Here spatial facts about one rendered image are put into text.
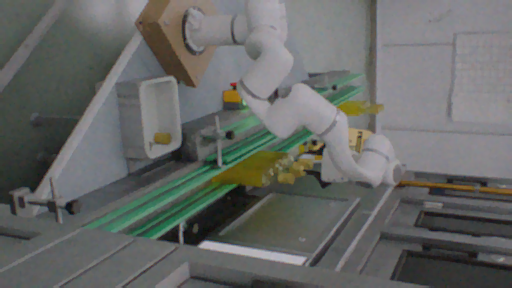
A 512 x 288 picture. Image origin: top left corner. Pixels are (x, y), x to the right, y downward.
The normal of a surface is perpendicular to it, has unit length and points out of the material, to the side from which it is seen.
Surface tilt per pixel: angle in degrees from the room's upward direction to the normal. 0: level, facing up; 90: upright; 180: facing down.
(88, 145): 0
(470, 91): 90
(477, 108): 90
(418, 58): 90
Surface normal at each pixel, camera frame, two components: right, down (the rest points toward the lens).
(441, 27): -0.43, 0.23
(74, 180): 0.90, 0.06
